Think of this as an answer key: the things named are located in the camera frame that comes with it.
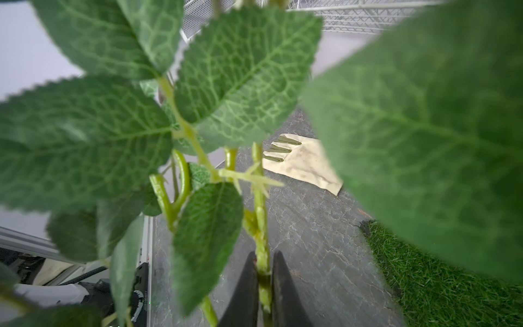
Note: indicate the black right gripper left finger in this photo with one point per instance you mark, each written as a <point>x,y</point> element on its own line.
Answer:
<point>242,309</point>

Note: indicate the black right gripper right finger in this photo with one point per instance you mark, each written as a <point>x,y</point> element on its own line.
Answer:
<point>287,309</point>

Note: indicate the pink rose stem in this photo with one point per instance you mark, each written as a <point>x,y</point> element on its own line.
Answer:
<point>423,125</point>

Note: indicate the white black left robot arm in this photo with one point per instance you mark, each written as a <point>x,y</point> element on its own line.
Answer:
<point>80,290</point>

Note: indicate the green artificial grass mat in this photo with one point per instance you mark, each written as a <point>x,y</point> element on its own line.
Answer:
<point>431,292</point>

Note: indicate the beige garden glove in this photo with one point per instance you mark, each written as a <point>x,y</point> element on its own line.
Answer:
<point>302,159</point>

